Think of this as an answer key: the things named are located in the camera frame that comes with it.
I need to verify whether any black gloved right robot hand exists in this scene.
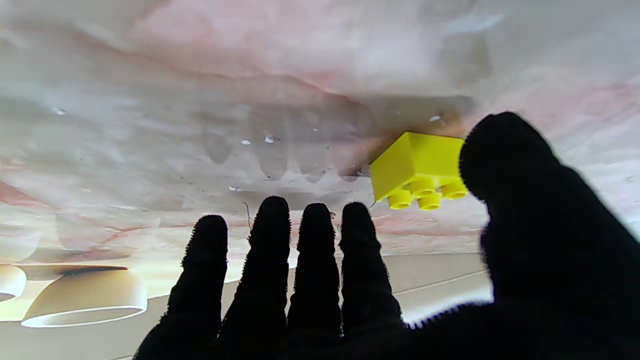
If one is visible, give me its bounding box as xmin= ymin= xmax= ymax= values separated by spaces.
xmin=132 ymin=112 xmax=640 ymax=360

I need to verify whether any wooden bowl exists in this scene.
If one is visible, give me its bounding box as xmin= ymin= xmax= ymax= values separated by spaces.
xmin=21 ymin=267 xmax=148 ymax=329

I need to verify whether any yellow toy brick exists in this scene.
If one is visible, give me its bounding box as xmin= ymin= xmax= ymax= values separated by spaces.
xmin=369 ymin=131 xmax=469 ymax=211

